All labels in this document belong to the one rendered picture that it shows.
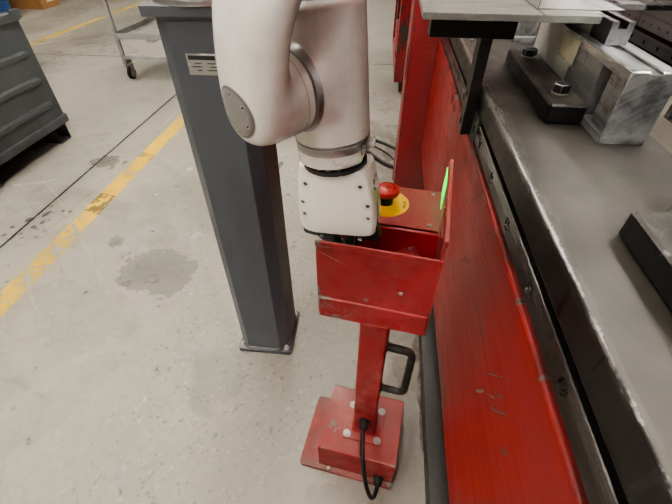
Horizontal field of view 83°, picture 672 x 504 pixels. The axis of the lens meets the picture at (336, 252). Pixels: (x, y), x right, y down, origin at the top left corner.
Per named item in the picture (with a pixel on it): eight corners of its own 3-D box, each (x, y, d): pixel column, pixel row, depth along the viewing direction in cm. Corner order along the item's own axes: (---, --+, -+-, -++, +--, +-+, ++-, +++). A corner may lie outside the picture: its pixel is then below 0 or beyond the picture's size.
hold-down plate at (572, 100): (504, 64, 80) (508, 49, 78) (530, 65, 80) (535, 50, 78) (543, 123, 58) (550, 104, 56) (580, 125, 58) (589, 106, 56)
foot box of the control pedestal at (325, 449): (319, 396, 118) (318, 376, 110) (400, 416, 113) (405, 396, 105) (299, 464, 103) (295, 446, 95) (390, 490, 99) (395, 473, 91)
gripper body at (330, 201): (383, 137, 46) (383, 214, 53) (303, 135, 48) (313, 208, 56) (371, 168, 40) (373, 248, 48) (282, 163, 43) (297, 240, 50)
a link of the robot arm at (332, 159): (379, 119, 45) (380, 143, 47) (308, 117, 47) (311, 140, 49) (366, 151, 39) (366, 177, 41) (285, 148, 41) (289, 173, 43)
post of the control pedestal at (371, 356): (356, 410, 102) (368, 265, 66) (376, 415, 101) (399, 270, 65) (352, 430, 98) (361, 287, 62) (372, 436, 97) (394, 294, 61)
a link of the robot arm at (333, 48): (326, 160, 38) (385, 128, 43) (309, 4, 29) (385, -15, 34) (274, 139, 43) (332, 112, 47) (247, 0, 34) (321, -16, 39)
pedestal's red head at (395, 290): (347, 234, 72) (350, 146, 60) (433, 248, 69) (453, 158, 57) (317, 315, 58) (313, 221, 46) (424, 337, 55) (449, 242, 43)
